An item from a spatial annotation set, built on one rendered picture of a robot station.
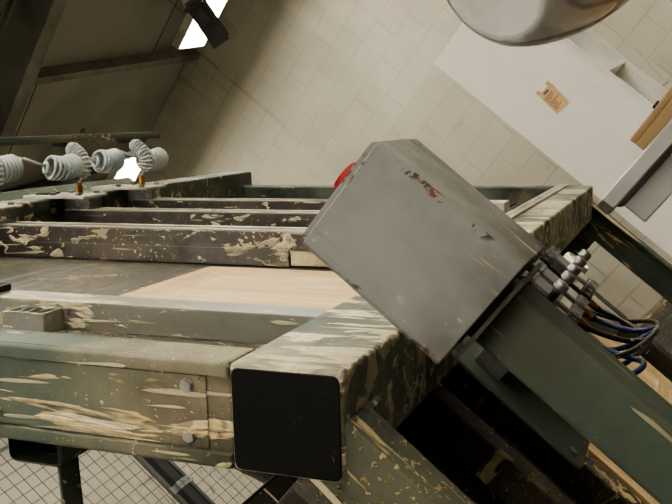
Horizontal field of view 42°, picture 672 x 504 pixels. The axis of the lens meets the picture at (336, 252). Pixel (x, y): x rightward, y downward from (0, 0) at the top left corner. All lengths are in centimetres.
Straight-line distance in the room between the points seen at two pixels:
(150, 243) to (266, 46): 581
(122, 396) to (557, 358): 44
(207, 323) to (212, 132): 687
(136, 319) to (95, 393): 27
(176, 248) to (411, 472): 107
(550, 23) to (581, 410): 33
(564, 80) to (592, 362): 443
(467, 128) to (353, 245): 611
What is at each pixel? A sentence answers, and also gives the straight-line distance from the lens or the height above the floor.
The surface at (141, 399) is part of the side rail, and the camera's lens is 94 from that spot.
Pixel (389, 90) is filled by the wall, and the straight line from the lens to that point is 708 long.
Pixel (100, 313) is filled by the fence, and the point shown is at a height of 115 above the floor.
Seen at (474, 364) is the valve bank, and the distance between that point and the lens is 106.
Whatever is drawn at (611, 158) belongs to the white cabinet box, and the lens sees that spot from 518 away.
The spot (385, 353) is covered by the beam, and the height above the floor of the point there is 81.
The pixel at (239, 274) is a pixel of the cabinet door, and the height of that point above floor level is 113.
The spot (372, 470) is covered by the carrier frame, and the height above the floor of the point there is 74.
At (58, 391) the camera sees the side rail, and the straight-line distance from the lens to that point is 100.
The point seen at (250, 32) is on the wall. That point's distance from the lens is 765.
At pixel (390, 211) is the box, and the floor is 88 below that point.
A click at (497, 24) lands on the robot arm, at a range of 76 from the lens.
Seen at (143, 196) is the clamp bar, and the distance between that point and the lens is 257.
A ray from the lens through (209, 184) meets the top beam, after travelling 302.
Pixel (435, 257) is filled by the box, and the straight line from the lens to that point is 76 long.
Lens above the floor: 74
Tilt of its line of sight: 11 degrees up
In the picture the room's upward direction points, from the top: 48 degrees counter-clockwise
